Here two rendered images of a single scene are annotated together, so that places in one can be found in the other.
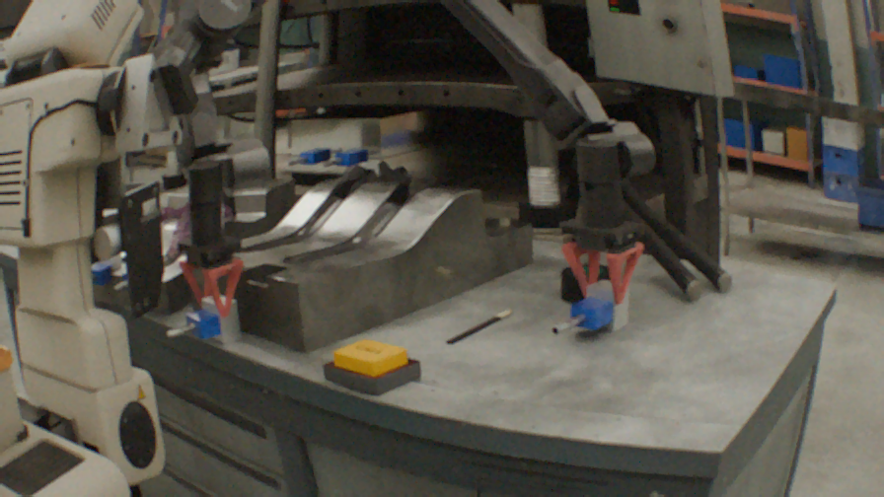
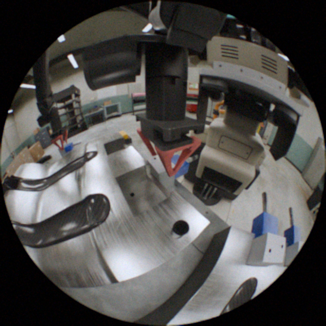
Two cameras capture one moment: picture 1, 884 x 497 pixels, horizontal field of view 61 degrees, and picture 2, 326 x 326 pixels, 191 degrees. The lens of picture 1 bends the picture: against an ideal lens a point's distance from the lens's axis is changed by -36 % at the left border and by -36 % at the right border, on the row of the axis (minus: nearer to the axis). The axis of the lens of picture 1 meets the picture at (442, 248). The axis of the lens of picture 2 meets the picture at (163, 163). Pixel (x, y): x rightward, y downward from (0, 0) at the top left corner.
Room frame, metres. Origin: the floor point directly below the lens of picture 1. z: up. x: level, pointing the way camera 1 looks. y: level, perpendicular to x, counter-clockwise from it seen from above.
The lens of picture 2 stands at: (1.45, 0.34, 0.97)
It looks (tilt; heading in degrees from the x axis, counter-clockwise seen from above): 39 degrees down; 196
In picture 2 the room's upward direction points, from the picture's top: straight up
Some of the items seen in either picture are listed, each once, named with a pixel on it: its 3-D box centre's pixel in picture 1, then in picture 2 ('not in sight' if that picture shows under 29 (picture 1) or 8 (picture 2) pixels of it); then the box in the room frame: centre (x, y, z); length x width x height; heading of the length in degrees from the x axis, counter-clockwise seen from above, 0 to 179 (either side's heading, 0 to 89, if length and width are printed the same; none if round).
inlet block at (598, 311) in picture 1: (587, 316); (70, 146); (1.29, -0.17, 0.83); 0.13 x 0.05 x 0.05; 135
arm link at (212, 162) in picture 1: (208, 181); (162, 64); (1.31, 0.30, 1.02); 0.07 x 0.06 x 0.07; 122
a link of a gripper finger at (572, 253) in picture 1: (597, 263); (60, 140); (1.32, -0.19, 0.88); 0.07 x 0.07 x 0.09; 45
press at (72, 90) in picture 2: not in sight; (71, 114); (-0.49, -4.02, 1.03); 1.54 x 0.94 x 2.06; 50
